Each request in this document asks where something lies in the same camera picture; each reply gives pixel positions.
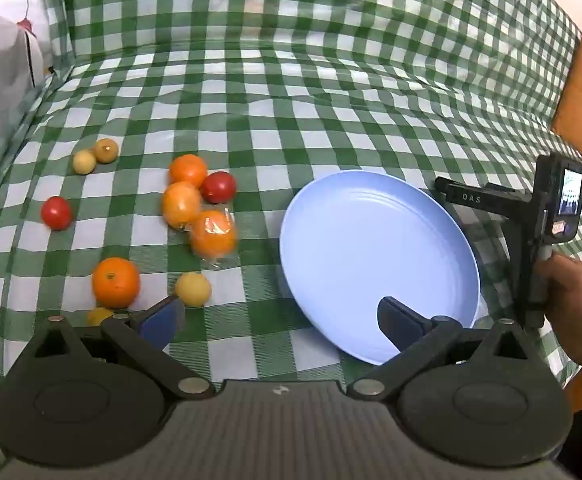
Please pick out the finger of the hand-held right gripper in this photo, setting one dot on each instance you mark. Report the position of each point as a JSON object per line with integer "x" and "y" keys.
{"x": 471, "y": 196}

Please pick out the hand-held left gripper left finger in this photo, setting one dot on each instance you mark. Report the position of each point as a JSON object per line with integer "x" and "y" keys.
{"x": 160, "y": 321}

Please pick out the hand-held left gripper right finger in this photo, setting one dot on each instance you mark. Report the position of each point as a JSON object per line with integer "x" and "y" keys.
{"x": 397, "y": 322}

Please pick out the yellow-orange small fruit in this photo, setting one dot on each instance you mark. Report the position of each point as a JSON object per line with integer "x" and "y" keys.
{"x": 99, "y": 315}

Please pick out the light blue plate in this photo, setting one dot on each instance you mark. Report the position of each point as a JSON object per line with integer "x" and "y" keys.
{"x": 366, "y": 260}

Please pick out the plastic-wrapped orange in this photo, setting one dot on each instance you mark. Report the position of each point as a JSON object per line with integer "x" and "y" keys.
{"x": 213, "y": 234}

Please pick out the red tomato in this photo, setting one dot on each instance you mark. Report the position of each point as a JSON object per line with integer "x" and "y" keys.
{"x": 219, "y": 187}
{"x": 56, "y": 212}

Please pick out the person's right hand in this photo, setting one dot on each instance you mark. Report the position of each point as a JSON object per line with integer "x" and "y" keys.
{"x": 578, "y": 305}

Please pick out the green checkered tablecloth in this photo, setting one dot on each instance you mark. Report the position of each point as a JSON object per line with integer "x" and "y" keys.
{"x": 321, "y": 110}

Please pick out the pale yellow small fruit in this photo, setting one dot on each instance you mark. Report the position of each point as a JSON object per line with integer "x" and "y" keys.
{"x": 84, "y": 161}

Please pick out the brownish yellow small fruit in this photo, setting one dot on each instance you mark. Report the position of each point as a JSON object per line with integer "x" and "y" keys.
{"x": 106, "y": 150}

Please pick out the white printed bedding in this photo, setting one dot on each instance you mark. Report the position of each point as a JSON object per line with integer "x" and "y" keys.
{"x": 1, "y": 70}

